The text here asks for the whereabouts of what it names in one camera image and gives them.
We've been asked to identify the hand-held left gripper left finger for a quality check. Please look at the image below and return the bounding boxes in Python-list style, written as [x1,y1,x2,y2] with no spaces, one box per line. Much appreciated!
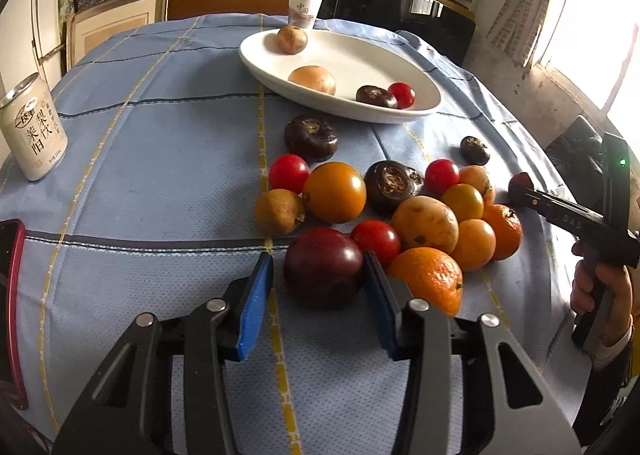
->
[52,251,275,455]

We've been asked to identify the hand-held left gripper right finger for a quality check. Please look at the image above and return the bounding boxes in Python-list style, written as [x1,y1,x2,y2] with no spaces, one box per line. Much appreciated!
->
[362,250,576,455]

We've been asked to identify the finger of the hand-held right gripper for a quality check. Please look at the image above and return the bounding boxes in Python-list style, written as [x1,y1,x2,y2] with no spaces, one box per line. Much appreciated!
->
[510,182,556,216]

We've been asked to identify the red cherry tomato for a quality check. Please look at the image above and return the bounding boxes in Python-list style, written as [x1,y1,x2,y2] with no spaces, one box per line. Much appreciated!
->
[388,82,416,109]
[350,219,402,268]
[508,172,534,208]
[424,159,460,196]
[268,154,310,194]

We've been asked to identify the orange mandarin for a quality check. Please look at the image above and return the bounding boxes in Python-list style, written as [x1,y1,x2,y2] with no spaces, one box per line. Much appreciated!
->
[387,247,464,317]
[482,204,523,261]

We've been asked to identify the speckled orange fruit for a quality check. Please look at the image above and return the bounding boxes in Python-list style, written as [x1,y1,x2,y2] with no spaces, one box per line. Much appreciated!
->
[457,165,496,206]

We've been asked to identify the dark red plum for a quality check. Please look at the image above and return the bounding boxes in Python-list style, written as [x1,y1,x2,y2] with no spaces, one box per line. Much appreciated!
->
[283,227,367,311]

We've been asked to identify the small smooth orange fruit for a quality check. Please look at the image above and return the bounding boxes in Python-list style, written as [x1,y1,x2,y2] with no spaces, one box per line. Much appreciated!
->
[450,219,497,272]
[441,183,485,222]

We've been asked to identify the dark water chestnut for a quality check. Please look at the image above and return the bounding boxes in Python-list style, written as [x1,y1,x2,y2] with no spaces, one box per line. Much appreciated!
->
[364,160,425,216]
[355,85,398,110]
[284,115,339,162]
[460,136,491,166]

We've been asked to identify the large yellow passion fruit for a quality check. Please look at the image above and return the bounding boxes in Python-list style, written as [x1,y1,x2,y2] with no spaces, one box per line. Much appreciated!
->
[391,196,459,255]

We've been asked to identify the brown round fruit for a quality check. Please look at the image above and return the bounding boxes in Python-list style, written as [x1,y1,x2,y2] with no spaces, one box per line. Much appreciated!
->
[276,25,308,54]
[254,189,307,236]

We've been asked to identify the large smooth orange fruit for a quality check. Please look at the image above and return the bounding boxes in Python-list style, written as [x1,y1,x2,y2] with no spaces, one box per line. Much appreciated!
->
[302,162,368,224]

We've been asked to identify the white oval plate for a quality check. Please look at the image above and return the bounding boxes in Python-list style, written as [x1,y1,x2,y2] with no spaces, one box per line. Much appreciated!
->
[238,28,443,124]

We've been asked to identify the person's right forearm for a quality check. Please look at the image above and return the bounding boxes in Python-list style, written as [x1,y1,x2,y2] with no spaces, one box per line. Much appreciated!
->
[570,325,640,441]

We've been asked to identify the person's right hand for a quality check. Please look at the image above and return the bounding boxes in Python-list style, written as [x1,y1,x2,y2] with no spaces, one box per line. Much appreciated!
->
[571,240,636,352]

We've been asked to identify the black bag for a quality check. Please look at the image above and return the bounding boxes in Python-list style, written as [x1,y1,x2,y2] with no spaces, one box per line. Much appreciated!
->
[545,115,608,196]

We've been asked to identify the blue checked tablecloth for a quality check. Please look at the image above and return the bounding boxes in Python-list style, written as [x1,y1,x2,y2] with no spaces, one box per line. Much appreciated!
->
[0,15,601,455]

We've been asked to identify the bright window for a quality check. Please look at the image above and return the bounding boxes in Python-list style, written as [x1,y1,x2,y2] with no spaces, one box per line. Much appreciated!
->
[537,0,640,120]

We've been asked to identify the tan round fruit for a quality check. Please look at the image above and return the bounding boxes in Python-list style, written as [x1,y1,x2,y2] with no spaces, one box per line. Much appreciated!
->
[288,65,337,96]

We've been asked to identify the black glossy panel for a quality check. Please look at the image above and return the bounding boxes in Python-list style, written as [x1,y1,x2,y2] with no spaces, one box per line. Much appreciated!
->
[332,0,476,70]

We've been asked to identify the red-edged phone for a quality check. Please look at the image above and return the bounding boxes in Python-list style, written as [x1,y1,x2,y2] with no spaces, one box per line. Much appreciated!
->
[0,219,29,411]

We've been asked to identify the white drink can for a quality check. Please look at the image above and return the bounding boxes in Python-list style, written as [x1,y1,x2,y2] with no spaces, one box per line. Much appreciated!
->
[0,72,68,182]

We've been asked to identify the white paper cup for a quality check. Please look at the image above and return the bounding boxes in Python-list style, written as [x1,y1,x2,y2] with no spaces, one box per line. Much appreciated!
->
[288,0,325,30]

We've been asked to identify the white vertical pipe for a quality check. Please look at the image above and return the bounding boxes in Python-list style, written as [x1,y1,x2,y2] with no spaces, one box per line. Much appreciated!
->
[31,0,66,80]

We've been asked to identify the pale wooden frame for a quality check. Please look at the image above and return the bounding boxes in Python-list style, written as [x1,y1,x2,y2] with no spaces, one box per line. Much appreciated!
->
[66,0,173,68]

